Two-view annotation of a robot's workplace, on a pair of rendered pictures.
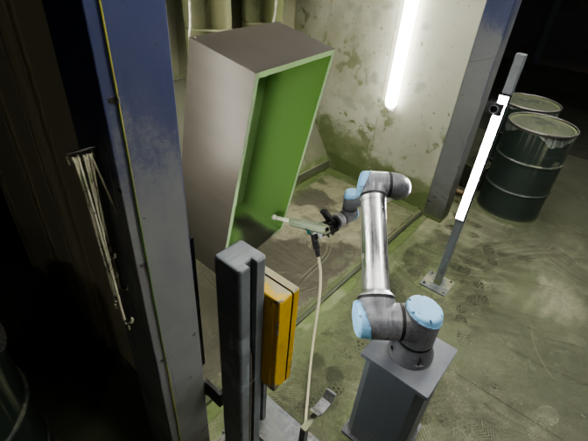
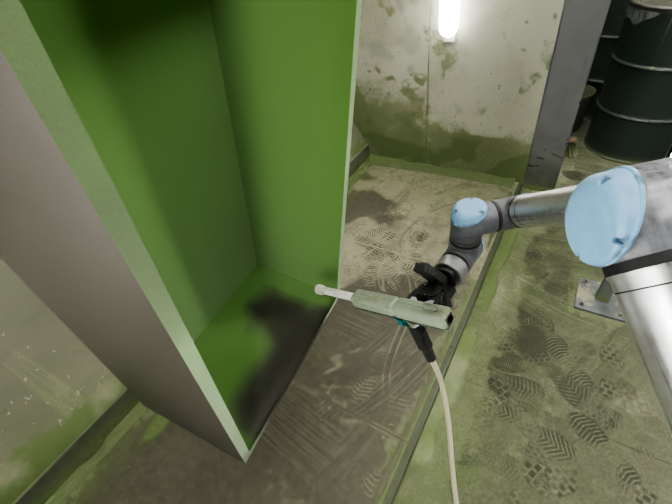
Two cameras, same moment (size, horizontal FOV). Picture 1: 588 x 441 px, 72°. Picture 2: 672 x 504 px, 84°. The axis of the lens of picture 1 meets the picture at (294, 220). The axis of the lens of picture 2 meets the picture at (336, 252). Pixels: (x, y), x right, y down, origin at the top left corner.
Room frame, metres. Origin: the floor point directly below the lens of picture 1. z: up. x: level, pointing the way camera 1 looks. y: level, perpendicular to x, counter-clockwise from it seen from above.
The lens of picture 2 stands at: (1.28, 0.04, 1.49)
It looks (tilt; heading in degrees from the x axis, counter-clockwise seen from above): 42 degrees down; 1
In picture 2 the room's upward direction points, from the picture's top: 11 degrees counter-clockwise
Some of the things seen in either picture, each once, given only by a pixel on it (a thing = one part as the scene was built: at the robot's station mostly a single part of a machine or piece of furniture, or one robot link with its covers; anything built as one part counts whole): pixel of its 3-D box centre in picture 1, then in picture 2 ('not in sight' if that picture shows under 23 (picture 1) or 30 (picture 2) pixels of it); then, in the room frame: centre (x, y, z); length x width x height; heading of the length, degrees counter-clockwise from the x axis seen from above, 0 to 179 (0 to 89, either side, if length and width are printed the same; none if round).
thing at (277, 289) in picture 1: (262, 327); not in sight; (0.53, 0.04, 1.42); 0.12 x 0.06 x 0.26; 52
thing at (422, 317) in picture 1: (418, 321); not in sight; (1.12, -0.53, 0.83); 0.17 x 0.15 x 0.18; 92
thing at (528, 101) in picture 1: (530, 102); not in sight; (4.09, -2.26, 0.86); 0.54 x 0.54 x 0.01
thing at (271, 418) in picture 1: (283, 416); not in sight; (0.61, -0.02, 0.95); 0.26 x 0.15 x 0.32; 52
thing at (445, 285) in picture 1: (437, 283); (601, 298); (2.27, -1.11, 0.01); 0.20 x 0.20 x 0.01; 52
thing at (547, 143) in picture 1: (523, 168); (658, 79); (3.46, -2.09, 0.44); 0.59 x 0.58 x 0.89; 157
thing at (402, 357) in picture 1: (412, 343); not in sight; (1.12, -0.54, 0.69); 0.19 x 0.19 x 0.10
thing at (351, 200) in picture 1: (353, 199); (470, 222); (2.07, -0.34, 0.79); 0.12 x 0.09 x 0.12; 92
